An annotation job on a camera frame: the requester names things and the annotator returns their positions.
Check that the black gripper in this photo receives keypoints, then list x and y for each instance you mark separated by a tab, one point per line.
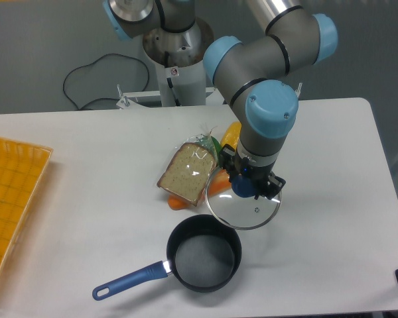
248	180

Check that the glass lid blue knob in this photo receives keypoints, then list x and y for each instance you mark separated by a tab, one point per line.
240	213

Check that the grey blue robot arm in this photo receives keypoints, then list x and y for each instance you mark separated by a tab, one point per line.
248	76

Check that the orange carrot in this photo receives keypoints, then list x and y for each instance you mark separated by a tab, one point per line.
219	183

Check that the green leafy vegetable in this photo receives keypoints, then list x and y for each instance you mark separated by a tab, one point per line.
215	145

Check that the yellow bell pepper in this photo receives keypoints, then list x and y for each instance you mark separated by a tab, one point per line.
231	136

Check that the wrapped bread slice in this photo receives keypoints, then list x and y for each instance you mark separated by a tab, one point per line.
189	168

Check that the orange plastic basket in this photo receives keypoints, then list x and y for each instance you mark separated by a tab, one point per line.
22	166

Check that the black saucepan blue handle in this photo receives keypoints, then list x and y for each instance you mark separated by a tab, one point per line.
202	253

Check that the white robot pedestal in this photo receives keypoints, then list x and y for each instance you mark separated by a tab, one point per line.
176	49

